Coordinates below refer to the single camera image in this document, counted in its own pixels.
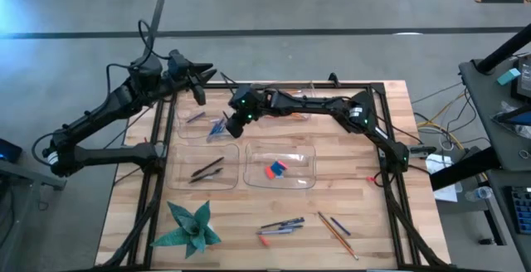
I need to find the backlit keyboard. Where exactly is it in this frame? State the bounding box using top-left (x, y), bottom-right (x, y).
top-left (503, 184), bottom-right (531, 236)

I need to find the black camera cable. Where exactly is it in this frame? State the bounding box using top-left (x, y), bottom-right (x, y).
top-left (105, 17), bottom-right (172, 95)
top-left (218, 70), bottom-right (236, 97)

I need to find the black retractable pen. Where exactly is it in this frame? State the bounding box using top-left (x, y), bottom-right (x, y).
top-left (188, 167), bottom-right (224, 185)
top-left (190, 156), bottom-right (226, 178)

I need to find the dark tablet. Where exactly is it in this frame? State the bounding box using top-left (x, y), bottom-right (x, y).
top-left (492, 104), bottom-right (531, 127)

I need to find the grey translucent retractable pen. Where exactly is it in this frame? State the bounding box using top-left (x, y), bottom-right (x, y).
top-left (255, 228), bottom-right (296, 236)

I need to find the green artificial succulent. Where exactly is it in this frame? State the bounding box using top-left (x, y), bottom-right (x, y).
top-left (149, 199), bottom-right (222, 260)

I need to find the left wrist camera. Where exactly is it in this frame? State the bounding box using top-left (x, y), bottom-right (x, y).
top-left (167, 49), bottom-right (191, 79)

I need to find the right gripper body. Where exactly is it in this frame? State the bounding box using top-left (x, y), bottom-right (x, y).
top-left (240, 91), bottom-right (273, 119)

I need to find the clear plastic bin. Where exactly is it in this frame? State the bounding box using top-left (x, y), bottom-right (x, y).
top-left (174, 90), bottom-right (245, 141)
top-left (165, 142), bottom-right (241, 192)
top-left (241, 138), bottom-right (318, 191)
top-left (250, 80), bottom-right (321, 129)

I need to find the black desk device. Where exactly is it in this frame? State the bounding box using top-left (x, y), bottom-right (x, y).
top-left (509, 54), bottom-right (531, 103)

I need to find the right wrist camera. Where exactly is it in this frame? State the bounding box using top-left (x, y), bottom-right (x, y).
top-left (229, 85), bottom-right (254, 111)

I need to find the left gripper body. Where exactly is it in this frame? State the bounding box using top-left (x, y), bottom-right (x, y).
top-left (165, 66), bottom-right (207, 106)

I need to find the black slim pen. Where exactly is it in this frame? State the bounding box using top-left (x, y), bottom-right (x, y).
top-left (260, 216), bottom-right (306, 230)

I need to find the grey side desk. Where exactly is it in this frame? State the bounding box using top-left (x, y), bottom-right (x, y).
top-left (485, 168), bottom-right (531, 272)
top-left (458, 54), bottom-right (531, 173)

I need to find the black right camera cable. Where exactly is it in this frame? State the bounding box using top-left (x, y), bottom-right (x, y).
top-left (218, 70), bottom-right (236, 97)

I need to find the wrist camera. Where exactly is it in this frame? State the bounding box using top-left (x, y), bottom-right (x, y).
top-left (167, 49), bottom-right (191, 79)
top-left (229, 85), bottom-right (254, 111)

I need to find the teal box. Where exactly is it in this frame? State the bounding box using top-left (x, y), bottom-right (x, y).
top-left (496, 67), bottom-right (522, 86)

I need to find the clear water bottle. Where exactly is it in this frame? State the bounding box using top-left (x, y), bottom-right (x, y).
top-left (464, 186), bottom-right (494, 202)

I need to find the black pole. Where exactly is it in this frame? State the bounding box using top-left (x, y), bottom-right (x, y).
top-left (475, 22), bottom-right (531, 75)

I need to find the black device blue light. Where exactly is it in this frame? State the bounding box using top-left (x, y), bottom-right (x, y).
top-left (0, 138), bottom-right (24, 165)

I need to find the clear plastic bag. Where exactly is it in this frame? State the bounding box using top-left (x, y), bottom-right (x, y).
top-left (490, 100), bottom-right (531, 140)

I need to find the white paper sheet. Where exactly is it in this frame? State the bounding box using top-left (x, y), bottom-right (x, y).
top-left (425, 153), bottom-right (464, 203)

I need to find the black left camera cable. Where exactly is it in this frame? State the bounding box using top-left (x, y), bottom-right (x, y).
top-left (105, 17), bottom-right (172, 95)

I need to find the black beam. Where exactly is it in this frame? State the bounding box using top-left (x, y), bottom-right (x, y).
top-left (429, 146), bottom-right (503, 192)

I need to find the grey metal desk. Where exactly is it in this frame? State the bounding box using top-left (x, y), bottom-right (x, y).
top-left (0, 158), bottom-right (67, 272)

